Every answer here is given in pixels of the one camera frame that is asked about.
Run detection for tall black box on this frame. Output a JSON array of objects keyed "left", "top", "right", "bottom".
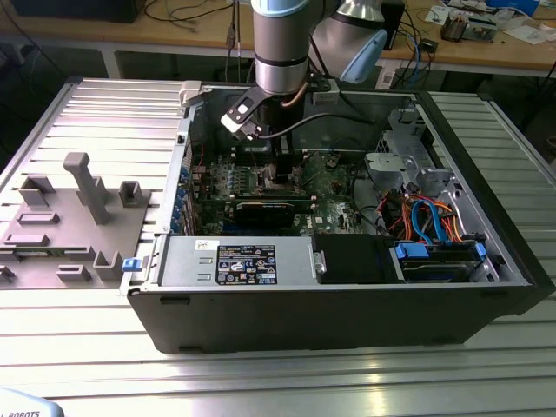
[{"left": 384, "top": 0, "right": 406, "bottom": 51}]

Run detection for copper CPU cooler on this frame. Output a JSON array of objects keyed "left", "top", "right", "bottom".
[{"left": 440, "top": 11, "right": 469, "bottom": 43}]

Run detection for white paper sheets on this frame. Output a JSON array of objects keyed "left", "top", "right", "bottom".
[{"left": 503, "top": 23, "right": 555, "bottom": 47}]

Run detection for wooden workbench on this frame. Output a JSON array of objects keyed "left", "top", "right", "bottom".
[{"left": 0, "top": 0, "right": 556, "bottom": 79}]

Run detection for grey parts rack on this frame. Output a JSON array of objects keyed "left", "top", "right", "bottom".
[{"left": 0, "top": 151, "right": 154, "bottom": 291}]

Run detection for CPU socket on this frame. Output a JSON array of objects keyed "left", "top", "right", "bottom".
[{"left": 255, "top": 167, "right": 306, "bottom": 195}]

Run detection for orange wire bundle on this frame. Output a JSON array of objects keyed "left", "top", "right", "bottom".
[{"left": 381, "top": 193, "right": 477, "bottom": 243}]

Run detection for blue cable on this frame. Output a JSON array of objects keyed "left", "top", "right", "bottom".
[{"left": 412, "top": 36, "right": 429, "bottom": 86}]

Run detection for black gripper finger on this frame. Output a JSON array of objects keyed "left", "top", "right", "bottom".
[{"left": 274, "top": 137, "right": 295, "bottom": 184}]

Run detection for hard disk in blue carrier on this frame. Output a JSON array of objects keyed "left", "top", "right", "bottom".
[{"left": 387, "top": 241, "right": 488, "bottom": 284}]

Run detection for blue data wire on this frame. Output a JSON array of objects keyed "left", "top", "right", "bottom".
[{"left": 410, "top": 198, "right": 451, "bottom": 244}]

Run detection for black PC case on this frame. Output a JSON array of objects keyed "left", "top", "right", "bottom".
[{"left": 119, "top": 80, "right": 556, "bottom": 355}]

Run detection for silver drive cage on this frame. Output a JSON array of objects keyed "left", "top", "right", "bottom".
[{"left": 363, "top": 106, "right": 468, "bottom": 205}]

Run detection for green motherboard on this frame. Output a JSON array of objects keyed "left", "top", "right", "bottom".
[{"left": 190, "top": 149, "right": 381, "bottom": 238}]

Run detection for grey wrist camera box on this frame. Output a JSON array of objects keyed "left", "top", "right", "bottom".
[{"left": 310, "top": 79, "right": 341, "bottom": 106}]

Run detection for pale blue teach pendant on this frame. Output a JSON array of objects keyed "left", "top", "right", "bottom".
[{"left": 0, "top": 386, "right": 66, "bottom": 417}]

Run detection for white case latch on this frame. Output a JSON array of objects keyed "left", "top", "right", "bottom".
[{"left": 179, "top": 80, "right": 204, "bottom": 109}]

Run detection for black graphics card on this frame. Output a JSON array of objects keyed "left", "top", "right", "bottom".
[{"left": 234, "top": 200, "right": 297, "bottom": 230}]

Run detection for blue box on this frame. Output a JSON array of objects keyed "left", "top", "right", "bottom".
[{"left": 485, "top": 0, "right": 542, "bottom": 12}]

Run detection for metal locking lever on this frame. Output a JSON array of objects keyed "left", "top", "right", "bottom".
[{"left": 246, "top": 139, "right": 261, "bottom": 174}]

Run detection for small electronic module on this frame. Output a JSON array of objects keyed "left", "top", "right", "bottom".
[{"left": 467, "top": 15, "right": 500, "bottom": 44}]

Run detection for wide black box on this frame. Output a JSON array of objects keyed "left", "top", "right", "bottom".
[{"left": 8, "top": 0, "right": 141, "bottom": 23}]

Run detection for green RAM stick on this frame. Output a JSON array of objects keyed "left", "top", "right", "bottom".
[{"left": 12, "top": 248, "right": 67, "bottom": 258}]

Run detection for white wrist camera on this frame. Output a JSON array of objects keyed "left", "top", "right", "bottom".
[{"left": 220, "top": 89, "right": 267, "bottom": 141}]

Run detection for metal socket cover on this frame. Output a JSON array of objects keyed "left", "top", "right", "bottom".
[{"left": 291, "top": 161, "right": 308, "bottom": 193}]

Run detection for black camera cable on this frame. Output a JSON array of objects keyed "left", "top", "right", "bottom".
[{"left": 255, "top": 112, "right": 377, "bottom": 141}]

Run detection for grey power supply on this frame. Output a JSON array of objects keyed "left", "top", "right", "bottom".
[{"left": 155, "top": 234, "right": 317, "bottom": 288}]

